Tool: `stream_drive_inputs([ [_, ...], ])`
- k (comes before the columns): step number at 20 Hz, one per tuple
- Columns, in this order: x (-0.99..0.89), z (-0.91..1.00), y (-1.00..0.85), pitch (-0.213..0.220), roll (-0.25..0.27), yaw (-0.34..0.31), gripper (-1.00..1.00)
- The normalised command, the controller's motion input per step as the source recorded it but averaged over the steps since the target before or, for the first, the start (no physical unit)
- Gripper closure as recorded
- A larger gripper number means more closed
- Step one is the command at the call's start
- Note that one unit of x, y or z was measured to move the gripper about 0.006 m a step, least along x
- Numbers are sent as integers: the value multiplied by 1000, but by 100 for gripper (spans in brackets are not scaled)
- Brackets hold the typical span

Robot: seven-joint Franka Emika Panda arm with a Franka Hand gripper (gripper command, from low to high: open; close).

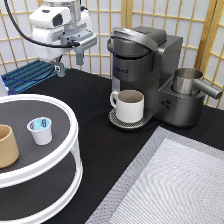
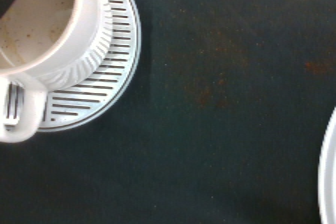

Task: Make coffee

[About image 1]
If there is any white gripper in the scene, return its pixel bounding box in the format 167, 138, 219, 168
29, 4, 91, 77

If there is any white coffee pod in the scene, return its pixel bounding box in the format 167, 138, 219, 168
27, 117, 52, 145

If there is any grey coffee machine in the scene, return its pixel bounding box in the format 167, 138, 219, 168
107, 26, 205, 130

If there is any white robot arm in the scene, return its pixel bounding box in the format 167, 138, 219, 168
29, 0, 96, 77

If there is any white ceramic mug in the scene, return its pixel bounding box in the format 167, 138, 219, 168
110, 90, 144, 123

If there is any tan wooden cup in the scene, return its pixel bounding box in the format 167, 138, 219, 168
0, 125, 19, 168

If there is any white two-tier round shelf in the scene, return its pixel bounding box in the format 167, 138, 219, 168
0, 94, 83, 224

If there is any steel milk frother jug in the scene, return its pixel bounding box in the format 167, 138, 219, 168
172, 68, 222, 99

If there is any grey woven placemat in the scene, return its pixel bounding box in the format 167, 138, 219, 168
85, 127, 224, 224

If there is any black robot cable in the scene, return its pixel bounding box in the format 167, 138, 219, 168
3, 0, 81, 49

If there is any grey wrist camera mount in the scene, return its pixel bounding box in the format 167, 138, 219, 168
60, 28, 97, 53

